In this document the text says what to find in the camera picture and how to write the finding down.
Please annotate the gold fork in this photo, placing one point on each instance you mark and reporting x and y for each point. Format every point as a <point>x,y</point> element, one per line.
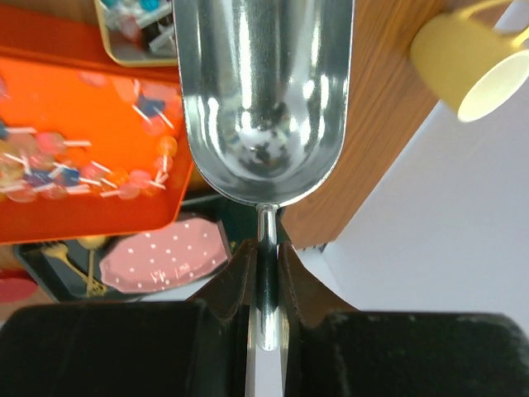
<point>60,252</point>

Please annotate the yellow mug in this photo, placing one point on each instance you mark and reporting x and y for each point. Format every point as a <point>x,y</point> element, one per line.
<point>471,67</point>

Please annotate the gold spoon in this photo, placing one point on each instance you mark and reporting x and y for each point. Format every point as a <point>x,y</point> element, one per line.
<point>91,244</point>

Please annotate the orange tray of candies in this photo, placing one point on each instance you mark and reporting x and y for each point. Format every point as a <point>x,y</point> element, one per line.
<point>88,147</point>

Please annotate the pink dotted plate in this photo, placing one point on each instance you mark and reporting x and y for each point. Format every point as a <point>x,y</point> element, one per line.
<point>176,255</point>

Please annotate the red jar lid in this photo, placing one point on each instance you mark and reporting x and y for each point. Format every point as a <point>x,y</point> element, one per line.
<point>16,285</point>

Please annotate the gold tin of lollipops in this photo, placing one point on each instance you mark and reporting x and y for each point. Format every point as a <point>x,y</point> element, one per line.
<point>138,33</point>

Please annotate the metal scoop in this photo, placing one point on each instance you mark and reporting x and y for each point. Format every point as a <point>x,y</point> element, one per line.
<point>265,88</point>

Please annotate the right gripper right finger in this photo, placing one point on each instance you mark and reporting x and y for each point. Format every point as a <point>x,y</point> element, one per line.
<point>333,349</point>

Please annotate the black serving tray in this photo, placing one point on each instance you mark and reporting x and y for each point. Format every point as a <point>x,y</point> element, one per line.
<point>238,222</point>

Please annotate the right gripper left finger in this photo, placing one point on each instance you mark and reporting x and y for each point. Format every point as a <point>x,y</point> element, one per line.
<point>202,346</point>

